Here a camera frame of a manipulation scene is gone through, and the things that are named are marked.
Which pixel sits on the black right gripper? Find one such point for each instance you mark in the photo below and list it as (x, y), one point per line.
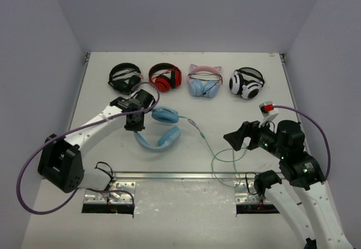
(250, 130)

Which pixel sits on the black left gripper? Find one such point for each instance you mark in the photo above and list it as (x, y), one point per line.
(134, 123)

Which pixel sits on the light blue headphones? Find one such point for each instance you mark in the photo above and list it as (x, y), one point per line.
(163, 136)

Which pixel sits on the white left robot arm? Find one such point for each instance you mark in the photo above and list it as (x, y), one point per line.
(61, 160)

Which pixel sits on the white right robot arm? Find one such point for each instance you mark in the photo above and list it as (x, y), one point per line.
(316, 225)

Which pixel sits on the red black headphones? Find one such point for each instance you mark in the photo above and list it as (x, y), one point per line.
(165, 76)

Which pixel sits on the white black headphones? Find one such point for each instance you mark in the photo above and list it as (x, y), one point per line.
(246, 82)

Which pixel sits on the pink blue cat-ear headphones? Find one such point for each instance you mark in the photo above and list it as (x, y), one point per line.
(204, 80)

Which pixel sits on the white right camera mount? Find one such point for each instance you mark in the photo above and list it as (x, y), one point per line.
(269, 113)

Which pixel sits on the aluminium table rail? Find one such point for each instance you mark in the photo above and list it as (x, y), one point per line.
(182, 175)

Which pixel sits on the right metal mounting bracket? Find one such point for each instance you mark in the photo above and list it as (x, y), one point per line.
(246, 194)

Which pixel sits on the metal mounting bracket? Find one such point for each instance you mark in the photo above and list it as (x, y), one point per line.
(122, 192)
(246, 194)

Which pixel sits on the left metal mounting bracket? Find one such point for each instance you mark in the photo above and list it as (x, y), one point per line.
(122, 192)

